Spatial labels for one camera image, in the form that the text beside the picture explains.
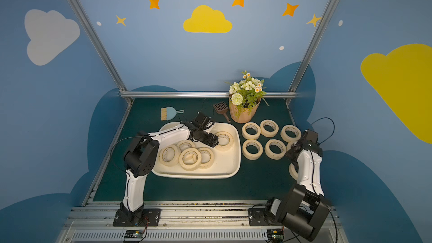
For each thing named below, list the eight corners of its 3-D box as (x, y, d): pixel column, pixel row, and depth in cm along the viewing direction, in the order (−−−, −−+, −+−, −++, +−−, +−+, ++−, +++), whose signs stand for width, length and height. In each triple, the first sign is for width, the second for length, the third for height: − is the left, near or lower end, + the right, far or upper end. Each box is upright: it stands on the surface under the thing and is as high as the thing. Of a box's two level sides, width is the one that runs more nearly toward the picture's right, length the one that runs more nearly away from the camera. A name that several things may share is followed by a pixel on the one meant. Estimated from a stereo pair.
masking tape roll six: (242, 160, 94) (243, 157, 92) (241, 141, 102) (241, 139, 100) (263, 160, 94) (264, 157, 92) (260, 141, 102) (261, 139, 100)
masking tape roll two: (261, 137, 103) (262, 135, 102) (258, 121, 111) (259, 119, 110) (280, 137, 103) (281, 135, 102) (275, 121, 111) (276, 119, 110)
